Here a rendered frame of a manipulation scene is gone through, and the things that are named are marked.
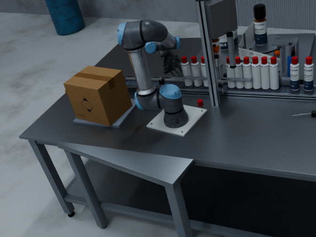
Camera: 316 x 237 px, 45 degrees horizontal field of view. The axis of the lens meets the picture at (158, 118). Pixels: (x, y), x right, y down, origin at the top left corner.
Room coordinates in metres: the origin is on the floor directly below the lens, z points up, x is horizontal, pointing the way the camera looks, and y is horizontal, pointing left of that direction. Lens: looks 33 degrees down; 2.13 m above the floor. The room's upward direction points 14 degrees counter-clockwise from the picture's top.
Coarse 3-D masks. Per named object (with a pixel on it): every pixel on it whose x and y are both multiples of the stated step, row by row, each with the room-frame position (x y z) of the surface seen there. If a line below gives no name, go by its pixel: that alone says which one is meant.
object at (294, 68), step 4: (296, 56) 1.86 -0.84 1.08; (292, 60) 1.84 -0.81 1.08; (296, 60) 1.83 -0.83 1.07; (292, 64) 1.84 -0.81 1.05; (296, 64) 1.83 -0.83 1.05; (292, 68) 1.83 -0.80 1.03; (296, 68) 1.82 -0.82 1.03; (292, 72) 1.83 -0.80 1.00; (296, 72) 1.82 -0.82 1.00; (292, 76) 1.83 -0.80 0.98; (296, 76) 1.82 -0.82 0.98; (292, 80) 1.83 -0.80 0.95; (296, 80) 1.82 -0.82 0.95; (292, 84) 1.83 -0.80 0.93; (296, 84) 1.82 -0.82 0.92; (292, 88) 1.83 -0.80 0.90; (296, 88) 1.82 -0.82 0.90
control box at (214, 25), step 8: (216, 0) 1.95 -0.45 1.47; (224, 0) 1.94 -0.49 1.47; (232, 0) 1.96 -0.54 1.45; (208, 8) 1.91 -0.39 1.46; (216, 8) 1.92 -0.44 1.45; (224, 8) 1.94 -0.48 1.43; (232, 8) 1.96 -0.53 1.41; (208, 16) 1.92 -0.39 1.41; (216, 16) 1.91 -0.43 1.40; (224, 16) 1.93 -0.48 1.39; (232, 16) 1.95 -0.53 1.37; (208, 24) 1.93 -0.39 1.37; (216, 24) 1.91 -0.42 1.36; (224, 24) 1.93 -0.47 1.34; (232, 24) 1.95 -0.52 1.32; (216, 32) 1.91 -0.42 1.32; (224, 32) 1.93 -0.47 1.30
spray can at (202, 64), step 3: (201, 57) 2.14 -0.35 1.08; (201, 60) 2.13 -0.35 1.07; (204, 60) 2.12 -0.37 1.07; (201, 63) 2.13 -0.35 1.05; (204, 63) 2.12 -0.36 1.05; (201, 66) 2.13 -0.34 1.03; (204, 66) 2.11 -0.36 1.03; (201, 69) 2.13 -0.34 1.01; (204, 69) 2.11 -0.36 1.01; (204, 72) 2.12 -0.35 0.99; (204, 75) 2.12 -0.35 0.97; (204, 81) 2.12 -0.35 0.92; (207, 81) 2.11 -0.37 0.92; (204, 84) 2.13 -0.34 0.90; (207, 84) 2.11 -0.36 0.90
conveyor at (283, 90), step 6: (126, 84) 2.43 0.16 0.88; (132, 84) 2.41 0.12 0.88; (156, 84) 2.32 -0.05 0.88; (174, 84) 2.26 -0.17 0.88; (180, 84) 2.24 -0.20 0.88; (234, 90) 2.00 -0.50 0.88; (240, 90) 1.98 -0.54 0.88; (246, 90) 1.96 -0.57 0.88; (252, 90) 1.95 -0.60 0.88; (258, 90) 1.93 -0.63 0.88; (264, 90) 1.91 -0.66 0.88; (270, 90) 1.90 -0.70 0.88; (276, 90) 1.88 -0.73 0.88; (282, 90) 1.87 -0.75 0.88; (288, 90) 1.85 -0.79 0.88; (300, 90) 1.82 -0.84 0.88
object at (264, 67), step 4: (264, 56) 1.95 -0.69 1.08; (264, 60) 1.92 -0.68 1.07; (260, 64) 1.95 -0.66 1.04; (264, 64) 1.92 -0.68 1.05; (268, 64) 1.92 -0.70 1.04; (264, 68) 1.91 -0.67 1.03; (268, 68) 1.92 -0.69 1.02; (264, 72) 1.91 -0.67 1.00; (268, 72) 1.91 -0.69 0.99; (264, 76) 1.92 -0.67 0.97; (268, 76) 1.91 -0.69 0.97; (264, 80) 1.92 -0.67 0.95; (268, 80) 1.91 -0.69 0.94; (264, 84) 1.92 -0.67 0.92; (268, 84) 1.91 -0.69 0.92; (264, 88) 1.92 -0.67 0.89; (268, 88) 1.91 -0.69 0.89
